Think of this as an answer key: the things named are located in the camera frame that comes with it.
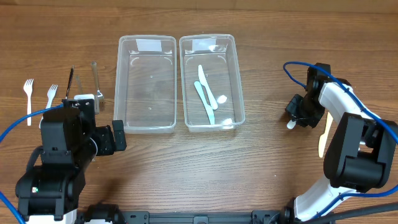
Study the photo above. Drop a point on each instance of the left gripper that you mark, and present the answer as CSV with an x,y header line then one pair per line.
x,y
82,106

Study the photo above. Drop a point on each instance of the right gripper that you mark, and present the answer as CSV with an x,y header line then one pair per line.
x,y
301,112

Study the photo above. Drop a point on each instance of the white plastic knife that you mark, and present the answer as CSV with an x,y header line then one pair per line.
x,y
291,124
203,81

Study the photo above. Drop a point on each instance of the cream yellow plastic knife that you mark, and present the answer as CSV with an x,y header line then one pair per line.
x,y
323,138

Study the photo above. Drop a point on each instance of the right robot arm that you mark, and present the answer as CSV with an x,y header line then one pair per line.
x,y
359,157

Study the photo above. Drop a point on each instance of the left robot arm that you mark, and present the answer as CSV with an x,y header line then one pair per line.
x,y
55,173

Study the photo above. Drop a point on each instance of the left clear plastic container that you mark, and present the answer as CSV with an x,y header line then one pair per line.
x,y
145,96

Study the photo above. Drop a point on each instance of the clear plastic container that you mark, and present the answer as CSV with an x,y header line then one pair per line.
x,y
145,96
218,56

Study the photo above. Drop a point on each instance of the right clear plastic container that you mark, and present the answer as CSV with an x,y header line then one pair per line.
x,y
218,56

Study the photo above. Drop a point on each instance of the long metal fork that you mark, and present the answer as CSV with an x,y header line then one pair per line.
x,y
99,94

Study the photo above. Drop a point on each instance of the short metal fork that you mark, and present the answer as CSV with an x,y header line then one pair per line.
x,y
78,81

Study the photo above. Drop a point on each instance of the white plastic fork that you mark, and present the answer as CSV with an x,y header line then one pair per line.
x,y
28,88
51,95

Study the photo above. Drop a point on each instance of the light blue plastic knife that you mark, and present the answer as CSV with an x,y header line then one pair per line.
x,y
207,107

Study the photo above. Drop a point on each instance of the white plastic fork far left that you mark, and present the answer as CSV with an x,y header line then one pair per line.
x,y
28,88

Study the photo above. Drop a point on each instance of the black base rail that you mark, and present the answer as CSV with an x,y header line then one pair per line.
x,y
111,213

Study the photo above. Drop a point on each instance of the black handled metal fork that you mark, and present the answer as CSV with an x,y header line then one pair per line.
x,y
70,79

